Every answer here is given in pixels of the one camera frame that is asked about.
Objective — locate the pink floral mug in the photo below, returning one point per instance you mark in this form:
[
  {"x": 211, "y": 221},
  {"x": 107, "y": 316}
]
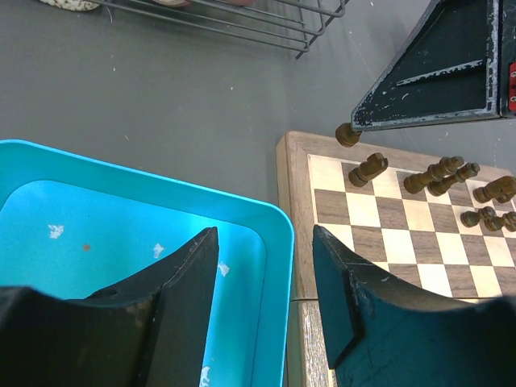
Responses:
[{"x": 173, "y": 3}]

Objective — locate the black wire dish rack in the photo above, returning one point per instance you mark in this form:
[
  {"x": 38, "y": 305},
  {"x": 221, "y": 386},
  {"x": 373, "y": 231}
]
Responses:
[{"x": 293, "y": 26}]

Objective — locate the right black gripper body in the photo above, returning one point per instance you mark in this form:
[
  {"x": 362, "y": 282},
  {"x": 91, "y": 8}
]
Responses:
[{"x": 506, "y": 60}]

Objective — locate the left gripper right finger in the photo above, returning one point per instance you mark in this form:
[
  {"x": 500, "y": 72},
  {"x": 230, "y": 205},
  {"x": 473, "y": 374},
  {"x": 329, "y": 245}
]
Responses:
[{"x": 380, "y": 330}]

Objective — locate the dark queen chess piece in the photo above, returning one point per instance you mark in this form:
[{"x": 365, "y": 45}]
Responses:
[{"x": 438, "y": 188}]

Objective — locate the wooden chess board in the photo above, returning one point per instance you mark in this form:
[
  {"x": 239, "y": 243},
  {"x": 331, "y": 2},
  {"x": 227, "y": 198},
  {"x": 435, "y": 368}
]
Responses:
[{"x": 417, "y": 237}]

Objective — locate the grey speckled plate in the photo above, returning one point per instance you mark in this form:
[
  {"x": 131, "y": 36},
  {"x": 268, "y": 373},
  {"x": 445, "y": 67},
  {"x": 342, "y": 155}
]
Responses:
[{"x": 72, "y": 5}]

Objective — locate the blue plastic tray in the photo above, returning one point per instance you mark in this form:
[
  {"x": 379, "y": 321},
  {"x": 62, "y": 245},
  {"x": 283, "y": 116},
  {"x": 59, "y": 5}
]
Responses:
[{"x": 71, "y": 225}]

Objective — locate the dark rook chess piece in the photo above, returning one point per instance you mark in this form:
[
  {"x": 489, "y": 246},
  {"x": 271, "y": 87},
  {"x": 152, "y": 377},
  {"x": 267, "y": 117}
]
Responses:
[{"x": 347, "y": 136}]

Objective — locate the dark king chess piece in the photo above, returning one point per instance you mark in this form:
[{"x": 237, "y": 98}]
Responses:
[{"x": 415, "y": 183}]

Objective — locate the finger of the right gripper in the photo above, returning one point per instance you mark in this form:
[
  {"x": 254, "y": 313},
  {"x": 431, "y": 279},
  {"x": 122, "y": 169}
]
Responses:
[{"x": 446, "y": 71}]

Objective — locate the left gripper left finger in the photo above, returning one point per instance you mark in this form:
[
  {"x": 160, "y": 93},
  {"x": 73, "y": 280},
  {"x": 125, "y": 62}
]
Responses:
[{"x": 150, "y": 329}]

